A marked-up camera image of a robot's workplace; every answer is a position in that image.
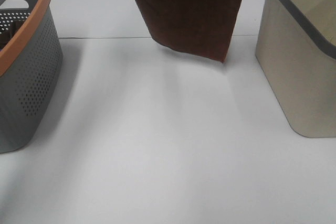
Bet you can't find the beige basket grey rim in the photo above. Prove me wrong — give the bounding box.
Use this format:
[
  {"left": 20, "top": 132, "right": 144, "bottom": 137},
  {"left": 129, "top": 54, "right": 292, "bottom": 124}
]
[{"left": 255, "top": 0, "right": 335, "bottom": 138}]

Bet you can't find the brown towel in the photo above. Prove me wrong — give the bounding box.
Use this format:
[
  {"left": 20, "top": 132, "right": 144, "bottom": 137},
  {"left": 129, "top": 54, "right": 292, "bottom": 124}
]
[{"left": 135, "top": 0, "right": 242, "bottom": 62}]

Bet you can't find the grey perforated basket orange rim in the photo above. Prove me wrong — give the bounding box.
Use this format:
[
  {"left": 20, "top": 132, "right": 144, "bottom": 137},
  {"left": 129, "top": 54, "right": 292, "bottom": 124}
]
[{"left": 1, "top": 0, "right": 63, "bottom": 153}]

